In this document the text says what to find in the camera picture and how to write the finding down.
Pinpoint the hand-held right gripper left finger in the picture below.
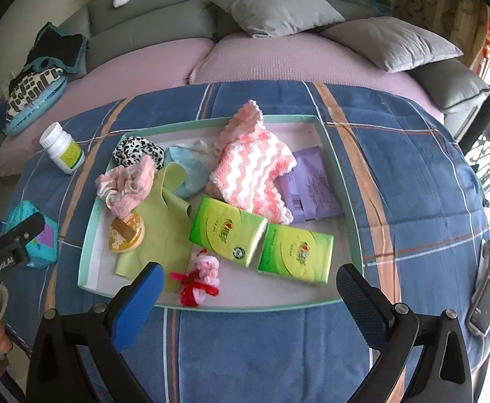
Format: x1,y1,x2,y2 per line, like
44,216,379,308
26,261,166,403

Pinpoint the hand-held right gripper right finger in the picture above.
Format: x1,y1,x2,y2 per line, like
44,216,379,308
336,262,474,403

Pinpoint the teal embossed pouch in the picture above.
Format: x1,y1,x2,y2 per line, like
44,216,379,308
6,200,61,268

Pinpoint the red pink yarn doll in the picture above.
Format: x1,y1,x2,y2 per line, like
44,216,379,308
170,249,220,309

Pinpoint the gold orange round ornament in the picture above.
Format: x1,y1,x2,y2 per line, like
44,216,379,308
109,211,145,254

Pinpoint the green tissue packet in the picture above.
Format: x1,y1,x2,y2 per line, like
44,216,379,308
257,223,335,287
188,195,268,268

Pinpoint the light green cloth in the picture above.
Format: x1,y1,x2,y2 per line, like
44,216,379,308
115,163,194,294

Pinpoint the white plastic bottle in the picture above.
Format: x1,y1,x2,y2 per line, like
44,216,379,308
39,122,86,176

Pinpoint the teal cardboard tray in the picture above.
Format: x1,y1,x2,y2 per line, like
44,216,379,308
78,113,365,312

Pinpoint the pink scrunchie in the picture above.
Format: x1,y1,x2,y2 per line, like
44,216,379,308
95,156,157,219

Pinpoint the purple packet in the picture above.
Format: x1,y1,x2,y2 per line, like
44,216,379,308
276,146,346,224

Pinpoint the black white spotted scrunchie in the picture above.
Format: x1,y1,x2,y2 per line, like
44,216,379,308
114,135,166,171

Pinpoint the blue face mask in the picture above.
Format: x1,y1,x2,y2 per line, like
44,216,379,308
164,138,222,198

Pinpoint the pink white fuzzy sock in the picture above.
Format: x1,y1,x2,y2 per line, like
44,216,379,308
208,100,298,225

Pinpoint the grey phone holder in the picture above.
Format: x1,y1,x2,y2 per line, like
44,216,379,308
472,238,490,303

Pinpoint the blue plaid blanket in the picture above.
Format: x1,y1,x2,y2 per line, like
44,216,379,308
1,82,490,403

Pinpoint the black bag with teal trim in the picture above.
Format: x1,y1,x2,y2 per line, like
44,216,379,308
21,22,88,77

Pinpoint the grey sofa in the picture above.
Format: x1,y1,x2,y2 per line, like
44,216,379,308
0,0,490,169

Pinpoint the pink sofa cover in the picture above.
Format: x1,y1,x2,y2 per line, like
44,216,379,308
0,34,445,177

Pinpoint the grey square pillow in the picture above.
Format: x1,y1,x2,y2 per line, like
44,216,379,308
206,0,346,38
320,17,464,73

